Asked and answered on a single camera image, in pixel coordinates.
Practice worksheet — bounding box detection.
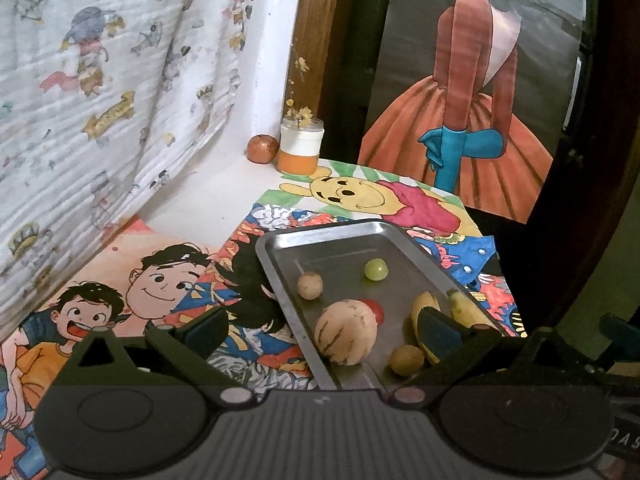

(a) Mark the small yellow-brown round fruit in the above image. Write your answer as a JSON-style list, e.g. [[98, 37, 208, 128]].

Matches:
[[389, 344, 426, 377]]

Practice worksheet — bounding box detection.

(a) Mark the dried yellow flower sprig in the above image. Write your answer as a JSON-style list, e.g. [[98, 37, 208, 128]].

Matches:
[[285, 50, 323, 128]]

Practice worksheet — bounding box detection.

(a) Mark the small red round fruit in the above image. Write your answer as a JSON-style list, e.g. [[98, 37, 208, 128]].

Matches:
[[362, 299, 386, 327]]

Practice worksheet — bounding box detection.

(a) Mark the metal tray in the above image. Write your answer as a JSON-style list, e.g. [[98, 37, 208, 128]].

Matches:
[[255, 220, 506, 391]]

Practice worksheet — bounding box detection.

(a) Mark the orange dress wall poster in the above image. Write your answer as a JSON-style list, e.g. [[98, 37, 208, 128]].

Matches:
[[357, 0, 588, 226]]

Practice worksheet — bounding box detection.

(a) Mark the white printed blanket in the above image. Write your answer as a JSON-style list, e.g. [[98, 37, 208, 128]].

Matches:
[[0, 0, 261, 331]]

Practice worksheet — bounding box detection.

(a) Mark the cartoon children drawing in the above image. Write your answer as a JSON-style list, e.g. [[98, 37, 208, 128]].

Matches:
[[0, 215, 236, 480]]

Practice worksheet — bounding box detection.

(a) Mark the brown wooden post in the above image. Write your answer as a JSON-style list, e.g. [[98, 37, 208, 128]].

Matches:
[[287, 0, 396, 161]]

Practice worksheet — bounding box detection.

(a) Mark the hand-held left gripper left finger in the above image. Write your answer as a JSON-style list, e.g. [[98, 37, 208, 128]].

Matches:
[[59, 306, 256, 406]]

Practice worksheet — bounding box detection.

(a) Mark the yellow banana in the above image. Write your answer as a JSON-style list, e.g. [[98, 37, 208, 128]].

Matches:
[[411, 291, 442, 366], [446, 289, 501, 333]]

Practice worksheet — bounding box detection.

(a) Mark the small tan round fruit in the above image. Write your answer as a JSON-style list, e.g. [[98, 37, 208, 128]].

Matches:
[[297, 271, 323, 301]]

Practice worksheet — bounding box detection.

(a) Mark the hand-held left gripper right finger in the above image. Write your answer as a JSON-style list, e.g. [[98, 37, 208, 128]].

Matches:
[[392, 307, 608, 406]]

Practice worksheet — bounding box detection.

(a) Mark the white and orange jar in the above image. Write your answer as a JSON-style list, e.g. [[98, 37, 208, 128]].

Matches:
[[277, 116, 326, 177]]

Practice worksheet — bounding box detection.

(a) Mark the reddish apple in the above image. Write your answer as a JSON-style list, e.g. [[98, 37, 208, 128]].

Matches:
[[247, 134, 280, 165]]

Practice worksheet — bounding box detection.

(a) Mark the beige round melon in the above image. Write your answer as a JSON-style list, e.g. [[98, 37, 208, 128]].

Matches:
[[314, 299, 378, 366]]

